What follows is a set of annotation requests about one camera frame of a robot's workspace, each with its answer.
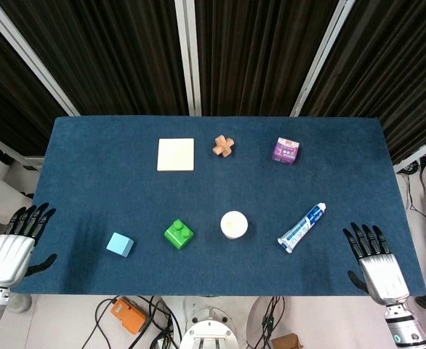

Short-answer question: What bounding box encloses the brown cardboard box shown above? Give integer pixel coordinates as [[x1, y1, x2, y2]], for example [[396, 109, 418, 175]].
[[270, 333, 304, 349]]

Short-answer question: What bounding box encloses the blue table cloth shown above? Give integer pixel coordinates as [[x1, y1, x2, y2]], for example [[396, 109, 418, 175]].
[[8, 115, 426, 297]]

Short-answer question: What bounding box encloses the light blue cube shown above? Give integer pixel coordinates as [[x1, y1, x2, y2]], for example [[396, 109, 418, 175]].
[[105, 232, 134, 258]]

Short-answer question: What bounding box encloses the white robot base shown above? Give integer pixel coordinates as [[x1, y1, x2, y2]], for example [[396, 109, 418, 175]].
[[176, 296, 244, 349]]

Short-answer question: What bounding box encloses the wooden burr puzzle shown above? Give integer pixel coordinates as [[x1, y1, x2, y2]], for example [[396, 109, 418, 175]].
[[212, 135, 234, 156]]

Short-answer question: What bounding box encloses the white frame post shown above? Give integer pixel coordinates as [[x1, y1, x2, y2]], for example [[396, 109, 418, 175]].
[[290, 0, 356, 118], [174, 0, 203, 117], [0, 0, 81, 117]]

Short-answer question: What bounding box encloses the black pleated curtain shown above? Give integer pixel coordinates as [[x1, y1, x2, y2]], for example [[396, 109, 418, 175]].
[[0, 0, 426, 165]]

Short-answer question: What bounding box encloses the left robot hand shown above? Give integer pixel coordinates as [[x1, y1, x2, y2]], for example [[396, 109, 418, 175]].
[[0, 203, 58, 286]]

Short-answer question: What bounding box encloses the white round container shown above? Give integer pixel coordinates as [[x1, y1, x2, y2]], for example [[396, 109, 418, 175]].
[[220, 210, 249, 241]]

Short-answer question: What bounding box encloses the green toy building brick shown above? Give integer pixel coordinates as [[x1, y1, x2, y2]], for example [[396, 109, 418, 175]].
[[164, 218, 196, 251]]

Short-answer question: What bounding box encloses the orange device box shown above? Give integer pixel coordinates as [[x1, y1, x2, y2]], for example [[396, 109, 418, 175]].
[[110, 297, 147, 334]]

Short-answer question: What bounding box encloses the black cable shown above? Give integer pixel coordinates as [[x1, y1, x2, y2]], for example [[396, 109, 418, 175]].
[[79, 296, 180, 349]]

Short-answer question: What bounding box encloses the purple small carton box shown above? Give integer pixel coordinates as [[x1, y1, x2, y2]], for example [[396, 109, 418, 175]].
[[271, 137, 302, 165]]

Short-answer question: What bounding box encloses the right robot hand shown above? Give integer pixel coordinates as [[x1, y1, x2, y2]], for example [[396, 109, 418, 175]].
[[342, 222, 410, 305]]

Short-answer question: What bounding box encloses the cream square flat block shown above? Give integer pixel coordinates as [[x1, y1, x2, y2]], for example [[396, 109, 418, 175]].
[[156, 137, 196, 172]]

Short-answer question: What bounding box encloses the blue white toothpaste tube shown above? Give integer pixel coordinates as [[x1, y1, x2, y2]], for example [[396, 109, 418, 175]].
[[277, 202, 327, 255]]

